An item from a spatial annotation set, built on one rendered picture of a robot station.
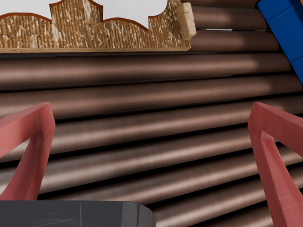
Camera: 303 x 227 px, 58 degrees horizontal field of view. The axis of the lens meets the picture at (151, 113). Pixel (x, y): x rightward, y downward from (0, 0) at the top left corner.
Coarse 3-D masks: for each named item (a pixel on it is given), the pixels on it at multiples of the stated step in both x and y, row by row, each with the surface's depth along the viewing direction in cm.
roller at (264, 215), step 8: (256, 208) 50; (264, 208) 50; (232, 216) 48; (240, 216) 48; (248, 216) 48; (256, 216) 48; (264, 216) 48; (208, 224) 46; (216, 224) 45; (224, 224) 46; (232, 224) 46; (240, 224) 46; (248, 224) 47; (256, 224) 47; (264, 224) 48; (272, 224) 49
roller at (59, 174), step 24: (144, 144) 44; (168, 144) 44; (192, 144) 45; (216, 144) 47; (240, 144) 50; (48, 168) 36; (72, 168) 37; (96, 168) 38; (120, 168) 40; (144, 168) 42; (0, 192) 33
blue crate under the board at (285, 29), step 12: (264, 0) 57; (276, 0) 55; (288, 0) 53; (264, 12) 58; (276, 12) 56; (288, 12) 54; (300, 12) 52; (276, 24) 57; (288, 24) 55; (300, 24) 53; (276, 36) 58; (288, 36) 56; (300, 36) 54; (288, 48) 58; (300, 48) 56; (300, 60) 57; (300, 72) 58
